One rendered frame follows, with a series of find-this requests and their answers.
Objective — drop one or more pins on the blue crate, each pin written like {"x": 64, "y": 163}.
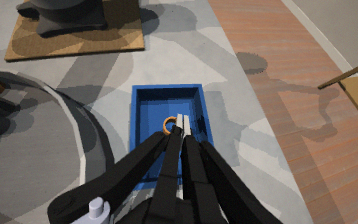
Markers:
{"x": 151, "y": 105}

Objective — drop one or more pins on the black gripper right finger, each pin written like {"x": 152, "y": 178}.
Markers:
{"x": 224, "y": 187}

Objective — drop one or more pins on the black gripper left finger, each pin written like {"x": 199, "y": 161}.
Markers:
{"x": 95, "y": 201}

